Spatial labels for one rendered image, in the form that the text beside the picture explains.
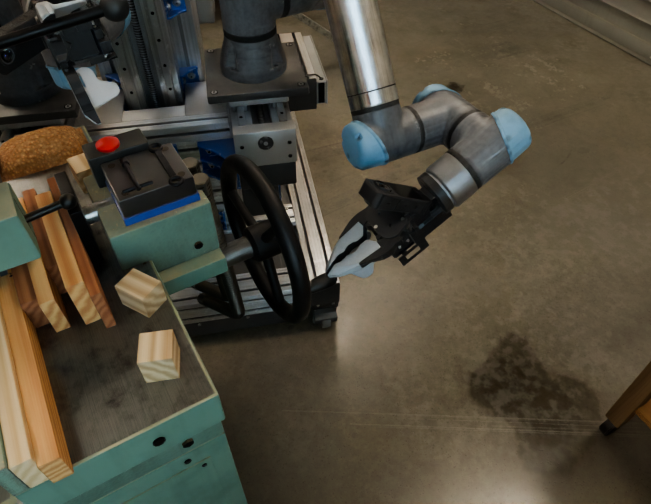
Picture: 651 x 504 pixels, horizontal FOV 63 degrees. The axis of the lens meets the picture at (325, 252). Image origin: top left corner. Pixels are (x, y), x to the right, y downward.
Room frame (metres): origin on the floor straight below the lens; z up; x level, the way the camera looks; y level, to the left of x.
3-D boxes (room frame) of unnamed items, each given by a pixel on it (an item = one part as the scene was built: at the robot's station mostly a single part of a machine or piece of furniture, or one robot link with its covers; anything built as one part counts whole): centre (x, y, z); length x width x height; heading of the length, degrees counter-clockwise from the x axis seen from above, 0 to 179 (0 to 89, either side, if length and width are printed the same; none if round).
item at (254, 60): (1.15, 0.16, 0.87); 0.15 x 0.15 x 0.10
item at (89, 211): (0.52, 0.30, 0.95); 0.09 x 0.07 x 0.09; 31
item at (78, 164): (0.64, 0.36, 0.92); 0.04 x 0.03 x 0.04; 37
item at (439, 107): (0.74, -0.18, 0.94); 0.11 x 0.11 x 0.08; 28
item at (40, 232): (0.49, 0.37, 0.93); 0.16 x 0.02 x 0.05; 31
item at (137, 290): (0.41, 0.22, 0.92); 0.04 x 0.03 x 0.04; 61
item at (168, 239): (0.55, 0.24, 0.92); 0.15 x 0.13 x 0.09; 31
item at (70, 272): (0.45, 0.33, 0.94); 0.18 x 0.02 x 0.07; 31
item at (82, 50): (0.75, 0.36, 1.09); 0.12 x 0.09 x 0.08; 31
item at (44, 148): (0.71, 0.46, 0.92); 0.14 x 0.09 x 0.04; 121
